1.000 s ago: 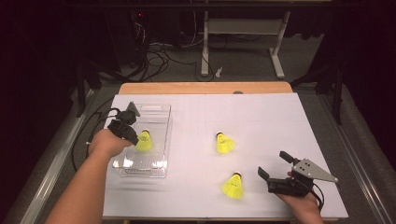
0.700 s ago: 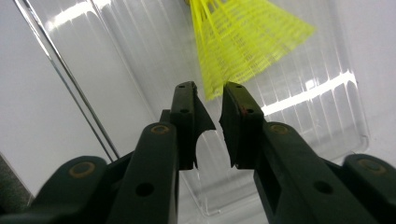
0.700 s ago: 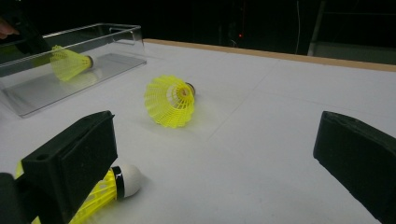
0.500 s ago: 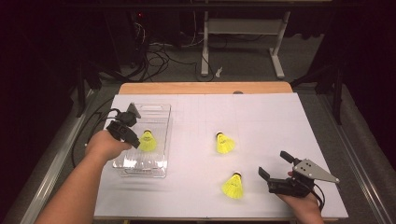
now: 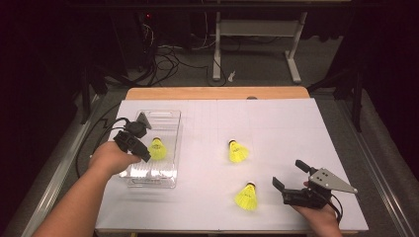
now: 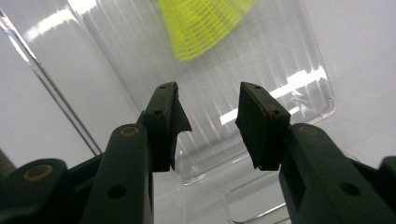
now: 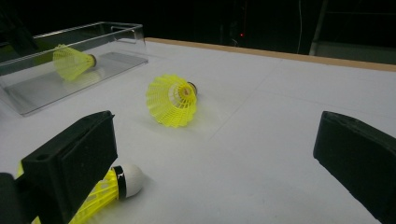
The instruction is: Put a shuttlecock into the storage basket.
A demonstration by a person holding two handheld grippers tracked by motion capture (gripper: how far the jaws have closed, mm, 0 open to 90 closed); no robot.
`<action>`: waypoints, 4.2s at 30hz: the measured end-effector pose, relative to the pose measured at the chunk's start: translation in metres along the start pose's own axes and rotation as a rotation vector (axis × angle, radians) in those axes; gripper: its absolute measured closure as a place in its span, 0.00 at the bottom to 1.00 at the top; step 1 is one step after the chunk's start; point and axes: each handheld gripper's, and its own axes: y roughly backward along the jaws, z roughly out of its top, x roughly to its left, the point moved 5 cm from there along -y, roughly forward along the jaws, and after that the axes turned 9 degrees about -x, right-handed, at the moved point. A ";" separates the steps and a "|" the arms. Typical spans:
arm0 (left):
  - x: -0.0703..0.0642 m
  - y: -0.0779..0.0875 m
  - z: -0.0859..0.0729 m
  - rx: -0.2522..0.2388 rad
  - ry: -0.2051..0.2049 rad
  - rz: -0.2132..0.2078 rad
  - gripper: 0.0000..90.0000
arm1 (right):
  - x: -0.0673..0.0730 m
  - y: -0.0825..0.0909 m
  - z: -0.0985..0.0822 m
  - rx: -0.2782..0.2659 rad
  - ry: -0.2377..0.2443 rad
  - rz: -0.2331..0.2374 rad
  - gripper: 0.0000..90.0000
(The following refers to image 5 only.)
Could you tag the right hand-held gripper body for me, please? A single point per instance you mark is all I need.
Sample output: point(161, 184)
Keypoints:
point(324, 181)

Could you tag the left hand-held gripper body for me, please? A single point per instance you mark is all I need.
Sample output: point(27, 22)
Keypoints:
point(136, 129)

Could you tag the yellow plastic shuttlecock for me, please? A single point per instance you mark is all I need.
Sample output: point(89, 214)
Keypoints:
point(247, 197)
point(158, 150)
point(237, 152)

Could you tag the clear plastic container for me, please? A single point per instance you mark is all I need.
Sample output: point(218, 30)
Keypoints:
point(168, 125)

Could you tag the person's left hand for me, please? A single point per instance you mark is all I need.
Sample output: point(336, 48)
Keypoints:
point(110, 159)

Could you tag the person's right hand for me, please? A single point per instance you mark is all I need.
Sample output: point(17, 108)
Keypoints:
point(321, 219)

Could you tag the white table cover sheet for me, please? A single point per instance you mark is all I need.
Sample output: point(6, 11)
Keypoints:
point(280, 131)

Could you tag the black metal stand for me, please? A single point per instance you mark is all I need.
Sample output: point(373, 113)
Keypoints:
point(86, 95)
point(357, 98)

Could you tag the black computer tower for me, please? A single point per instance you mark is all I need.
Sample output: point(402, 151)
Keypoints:
point(135, 39)

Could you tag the small white object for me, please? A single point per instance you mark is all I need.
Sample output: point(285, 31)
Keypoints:
point(231, 76)

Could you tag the aluminium floor rail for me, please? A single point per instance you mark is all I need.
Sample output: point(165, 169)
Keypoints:
point(59, 171)
point(372, 166)

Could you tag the white metal desk frame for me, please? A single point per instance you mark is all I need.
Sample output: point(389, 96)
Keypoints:
point(257, 28)

